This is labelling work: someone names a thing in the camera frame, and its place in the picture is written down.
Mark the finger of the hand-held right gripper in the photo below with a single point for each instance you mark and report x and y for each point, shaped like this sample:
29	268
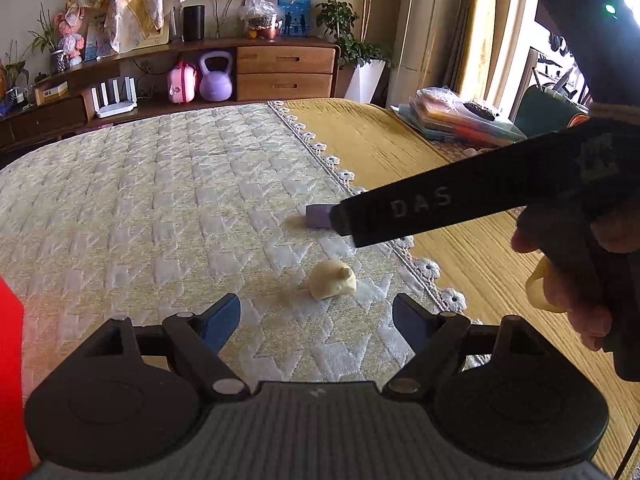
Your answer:
340	219

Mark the person's right hand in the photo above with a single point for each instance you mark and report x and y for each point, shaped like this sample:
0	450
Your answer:
582	305

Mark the black speaker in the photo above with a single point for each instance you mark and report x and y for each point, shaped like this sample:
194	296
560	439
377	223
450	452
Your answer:
193	22

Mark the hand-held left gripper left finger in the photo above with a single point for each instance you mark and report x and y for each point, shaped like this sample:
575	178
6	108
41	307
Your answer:
222	317

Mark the pink doll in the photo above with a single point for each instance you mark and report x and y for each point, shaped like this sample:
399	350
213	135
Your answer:
72	35

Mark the yellow and white box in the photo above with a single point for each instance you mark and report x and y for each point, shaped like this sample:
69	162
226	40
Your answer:
51	92

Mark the wooden media cabinet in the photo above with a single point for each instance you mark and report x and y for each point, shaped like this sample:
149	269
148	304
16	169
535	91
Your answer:
280	72

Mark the white router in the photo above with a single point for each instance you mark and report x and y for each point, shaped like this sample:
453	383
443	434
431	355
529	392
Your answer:
114	102

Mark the stack of colourful plastic folders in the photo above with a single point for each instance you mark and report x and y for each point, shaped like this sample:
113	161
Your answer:
450	122

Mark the beige curtain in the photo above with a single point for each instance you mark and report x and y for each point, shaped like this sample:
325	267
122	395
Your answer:
450	25

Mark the purple block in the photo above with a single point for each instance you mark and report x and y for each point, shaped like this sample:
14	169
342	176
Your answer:
318	216

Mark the white quilted mat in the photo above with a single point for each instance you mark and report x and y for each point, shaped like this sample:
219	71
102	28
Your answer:
175	200

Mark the black remote control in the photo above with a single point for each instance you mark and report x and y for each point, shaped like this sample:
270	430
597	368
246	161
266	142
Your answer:
479	110

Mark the white plant pot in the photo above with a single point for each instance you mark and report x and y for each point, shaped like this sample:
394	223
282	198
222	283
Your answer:
365	82

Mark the clear plastic bag of snacks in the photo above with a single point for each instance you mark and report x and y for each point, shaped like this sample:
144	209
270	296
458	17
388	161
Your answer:
259	17

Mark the yellow blanket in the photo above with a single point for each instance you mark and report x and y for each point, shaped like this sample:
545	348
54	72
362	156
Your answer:
380	145

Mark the cream toy figure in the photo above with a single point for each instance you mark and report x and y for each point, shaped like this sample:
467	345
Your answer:
332	281

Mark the blue picture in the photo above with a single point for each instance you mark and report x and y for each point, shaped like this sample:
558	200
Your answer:
295	15

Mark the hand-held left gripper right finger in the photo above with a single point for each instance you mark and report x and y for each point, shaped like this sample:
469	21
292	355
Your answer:
407	317

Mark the pink toy case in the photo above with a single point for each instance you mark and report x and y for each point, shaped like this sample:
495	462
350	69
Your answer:
182	85

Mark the tall green potted plant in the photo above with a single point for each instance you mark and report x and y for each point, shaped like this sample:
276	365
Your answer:
340	15

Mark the purple kettlebell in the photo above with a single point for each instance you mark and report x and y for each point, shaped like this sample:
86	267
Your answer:
216	85

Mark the plant in patterned vase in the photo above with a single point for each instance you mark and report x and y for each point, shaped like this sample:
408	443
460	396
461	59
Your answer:
50	45

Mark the red metal tin box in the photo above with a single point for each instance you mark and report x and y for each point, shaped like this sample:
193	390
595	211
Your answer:
10	370

